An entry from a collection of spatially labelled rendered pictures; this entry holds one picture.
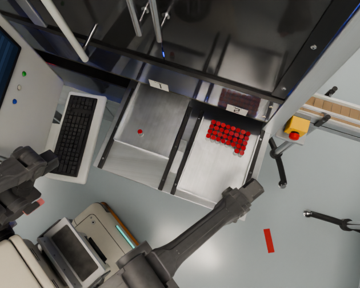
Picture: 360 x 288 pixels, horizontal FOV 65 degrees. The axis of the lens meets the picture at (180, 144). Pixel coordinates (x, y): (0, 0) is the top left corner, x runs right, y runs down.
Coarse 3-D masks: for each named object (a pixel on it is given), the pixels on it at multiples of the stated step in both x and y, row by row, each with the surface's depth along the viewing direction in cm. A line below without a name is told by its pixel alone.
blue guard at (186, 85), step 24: (48, 48) 122; (72, 48) 114; (96, 48) 106; (120, 72) 119; (144, 72) 111; (168, 72) 104; (192, 96) 116; (216, 96) 109; (240, 96) 102; (264, 120) 114
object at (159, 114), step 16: (144, 96) 132; (160, 96) 132; (176, 96) 131; (128, 112) 130; (144, 112) 130; (160, 112) 130; (176, 112) 129; (128, 128) 128; (144, 128) 128; (160, 128) 128; (176, 128) 127; (128, 144) 124; (144, 144) 126; (160, 144) 126
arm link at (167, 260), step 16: (240, 192) 80; (224, 208) 72; (240, 208) 75; (208, 224) 65; (224, 224) 69; (176, 240) 58; (192, 240) 60; (128, 256) 51; (144, 256) 54; (160, 256) 53; (176, 256) 55; (160, 272) 53
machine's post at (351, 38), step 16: (352, 16) 55; (352, 32) 58; (336, 48) 64; (352, 48) 62; (320, 64) 71; (336, 64) 69; (304, 80) 79; (320, 80) 77; (288, 96) 91; (304, 96) 87; (288, 112) 100; (272, 128) 118
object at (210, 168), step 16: (208, 128) 127; (208, 144) 125; (256, 144) 121; (192, 160) 123; (208, 160) 123; (224, 160) 123; (240, 160) 122; (192, 176) 121; (208, 176) 121; (224, 176) 121; (240, 176) 121; (192, 192) 120; (208, 192) 119
